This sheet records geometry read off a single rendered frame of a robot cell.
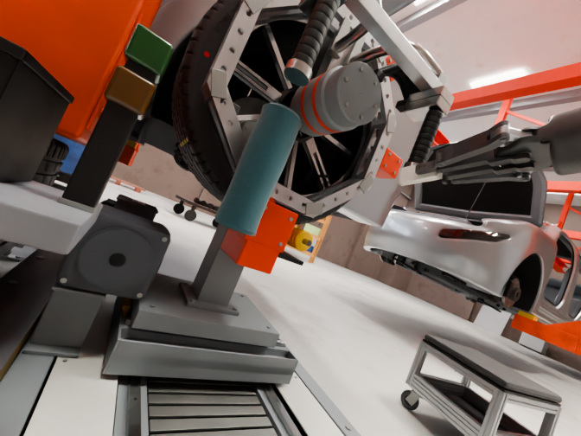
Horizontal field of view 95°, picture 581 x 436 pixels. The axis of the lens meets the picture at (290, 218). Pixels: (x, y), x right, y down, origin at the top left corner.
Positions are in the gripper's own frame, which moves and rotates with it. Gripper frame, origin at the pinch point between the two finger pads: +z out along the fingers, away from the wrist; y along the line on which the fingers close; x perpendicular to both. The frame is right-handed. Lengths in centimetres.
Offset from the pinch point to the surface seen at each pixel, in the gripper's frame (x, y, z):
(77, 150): -108, 79, 471
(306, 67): -8.8, 22.6, 7.7
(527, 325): -2, -363, 46
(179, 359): 44, 12, 48
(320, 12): -18.0, 23.7, 6.1
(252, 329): 36, -7, 47
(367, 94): -20.1, 3.6, 11.4
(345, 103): -15.4, 8.0, 12.9
